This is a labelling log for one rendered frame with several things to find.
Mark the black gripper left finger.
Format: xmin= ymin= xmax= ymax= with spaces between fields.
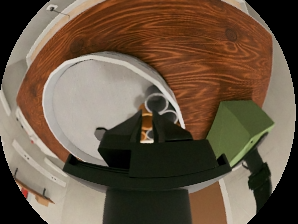
xmin=101 ymin=109 xmax=143 ymax=142

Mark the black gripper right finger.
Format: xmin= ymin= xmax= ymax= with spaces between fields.
xmin=152 ymin=109 xmax=194 ymax=143

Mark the grey short cylinder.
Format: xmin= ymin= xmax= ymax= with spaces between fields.
xmin=145 ymin=85 xmax=168 ymax=113
xmin=146 ymin=129 xmax=153 ymax=140
xmin=159 ymin=100 xmax=178 ymax=123

